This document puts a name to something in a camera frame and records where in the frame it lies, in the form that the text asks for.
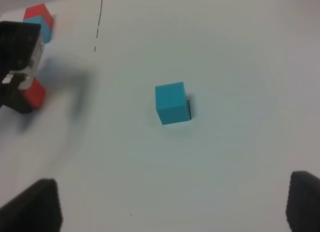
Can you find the blue template cube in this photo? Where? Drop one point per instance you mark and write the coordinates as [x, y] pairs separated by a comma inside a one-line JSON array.
[[45, 30]]

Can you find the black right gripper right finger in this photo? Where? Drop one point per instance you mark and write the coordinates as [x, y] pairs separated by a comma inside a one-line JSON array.
[[303, 202]]

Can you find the red template cube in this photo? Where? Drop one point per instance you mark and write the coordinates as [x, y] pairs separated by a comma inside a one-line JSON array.
[[39, 10]]

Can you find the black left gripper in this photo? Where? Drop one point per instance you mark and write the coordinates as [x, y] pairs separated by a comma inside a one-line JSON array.
[[21, 49]]

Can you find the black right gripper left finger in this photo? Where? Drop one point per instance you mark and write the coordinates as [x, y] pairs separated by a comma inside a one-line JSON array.
[[37, 208]]

